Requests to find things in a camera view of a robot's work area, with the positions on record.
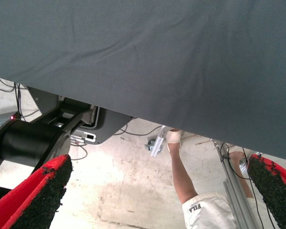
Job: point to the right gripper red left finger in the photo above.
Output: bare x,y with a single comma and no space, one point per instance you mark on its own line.
19,205

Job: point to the grey robot base cover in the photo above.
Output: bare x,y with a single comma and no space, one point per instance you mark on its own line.
109,128

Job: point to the aluminium profile bar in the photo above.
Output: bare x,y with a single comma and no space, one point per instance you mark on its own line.
157,144

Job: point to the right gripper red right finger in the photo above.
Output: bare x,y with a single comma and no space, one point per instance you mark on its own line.
274,195

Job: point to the dark grey table cloth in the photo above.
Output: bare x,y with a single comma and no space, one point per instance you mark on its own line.
143,59

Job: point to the aluminium profile post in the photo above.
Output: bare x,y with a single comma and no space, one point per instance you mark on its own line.
236,190

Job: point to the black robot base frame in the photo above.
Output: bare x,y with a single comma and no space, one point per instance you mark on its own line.
26,143

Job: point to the grey caster wheel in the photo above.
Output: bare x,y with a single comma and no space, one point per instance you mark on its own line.
148,146

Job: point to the person in white shorts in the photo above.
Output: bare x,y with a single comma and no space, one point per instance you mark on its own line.
181,171

